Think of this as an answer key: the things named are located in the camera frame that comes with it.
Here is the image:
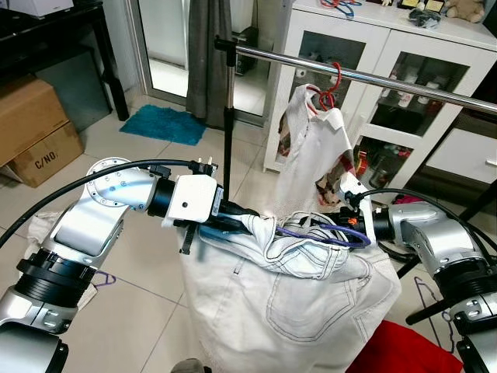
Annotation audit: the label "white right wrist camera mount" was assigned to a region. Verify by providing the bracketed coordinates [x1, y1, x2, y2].
[338, 173, 372, 214]

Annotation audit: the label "black shelf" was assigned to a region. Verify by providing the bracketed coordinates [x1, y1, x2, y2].
[0, 0, 129, 121]

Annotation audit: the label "red hanger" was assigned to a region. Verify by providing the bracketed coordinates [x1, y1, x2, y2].
[305, 61, 344, 111]

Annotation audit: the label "teal floor mat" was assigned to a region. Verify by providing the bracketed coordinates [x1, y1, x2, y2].
[118, 103, 209, 147]

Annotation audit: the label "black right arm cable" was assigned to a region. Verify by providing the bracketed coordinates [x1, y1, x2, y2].
[357, 186, 497, 269]

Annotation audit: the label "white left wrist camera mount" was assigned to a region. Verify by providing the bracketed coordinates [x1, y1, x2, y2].
[162, 174, 224, 231]

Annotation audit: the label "black television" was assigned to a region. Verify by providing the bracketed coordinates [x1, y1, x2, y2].
[475, 53, 497, 99]

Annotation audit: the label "white glass-door cabinet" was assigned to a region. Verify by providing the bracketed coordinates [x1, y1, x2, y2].
[262, 0, 497, 192]

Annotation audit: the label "black upright rack pole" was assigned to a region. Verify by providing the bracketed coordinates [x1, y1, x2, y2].
[216, 35, 238, 199]

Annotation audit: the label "blue wire hangers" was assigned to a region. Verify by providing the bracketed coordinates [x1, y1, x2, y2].
[318, 0, 360, 18]

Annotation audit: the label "brown teddy bear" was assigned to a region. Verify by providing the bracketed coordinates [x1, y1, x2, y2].
[447, 0, 488, 23]

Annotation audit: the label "pink object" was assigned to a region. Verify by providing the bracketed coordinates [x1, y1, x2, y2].
[392, 194, 426, 209]

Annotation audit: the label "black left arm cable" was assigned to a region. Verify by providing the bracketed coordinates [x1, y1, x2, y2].
[0, 158, 217, 248]

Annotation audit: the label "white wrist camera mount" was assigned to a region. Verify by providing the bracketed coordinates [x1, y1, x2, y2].
[338, 173, 372, 214]
[162, 174, 224, 231]

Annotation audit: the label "dark grey board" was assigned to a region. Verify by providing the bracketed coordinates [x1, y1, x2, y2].
[35, 48, 111, 131]

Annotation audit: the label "white-framed glass door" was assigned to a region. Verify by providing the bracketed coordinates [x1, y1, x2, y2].
[128, 0, 292, 125]

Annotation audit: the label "chrome clothes rail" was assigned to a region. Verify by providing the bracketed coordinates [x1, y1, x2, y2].
[231, 43, 497, 116]

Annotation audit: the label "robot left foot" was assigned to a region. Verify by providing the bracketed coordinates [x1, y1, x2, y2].
[171, 357, 210, 373]

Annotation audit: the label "white box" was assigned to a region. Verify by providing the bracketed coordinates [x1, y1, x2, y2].
[0, 0, 75, 18]

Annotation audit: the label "white jeans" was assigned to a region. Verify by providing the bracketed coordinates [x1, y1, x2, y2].
[180, 208, 403, 373]

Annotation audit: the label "plain cardboard box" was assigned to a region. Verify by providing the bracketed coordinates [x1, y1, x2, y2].
[0, 74, 72, 166]

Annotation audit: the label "purple plastic hanger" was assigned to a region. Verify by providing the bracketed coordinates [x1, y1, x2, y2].
[276, 220, 372, 251]
[92, 268, 117, 288]
[413, 276, 461, 352]

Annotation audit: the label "grey curtain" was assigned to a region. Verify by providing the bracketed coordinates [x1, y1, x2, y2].
[186, 0, 234, 129]

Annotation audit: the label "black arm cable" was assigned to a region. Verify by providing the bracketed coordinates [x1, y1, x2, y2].
[357, 186, 497, 269]
[0, 158, 217, 248]

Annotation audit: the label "white drawer TV stand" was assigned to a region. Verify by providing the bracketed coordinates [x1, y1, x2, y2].
[423, 109, 497, 187]

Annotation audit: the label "black upright device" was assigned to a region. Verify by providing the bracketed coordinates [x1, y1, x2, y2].
[233, 27, 259, 77]

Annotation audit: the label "white hanging shirt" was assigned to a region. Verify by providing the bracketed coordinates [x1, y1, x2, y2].
[273, 78, 360, 220]

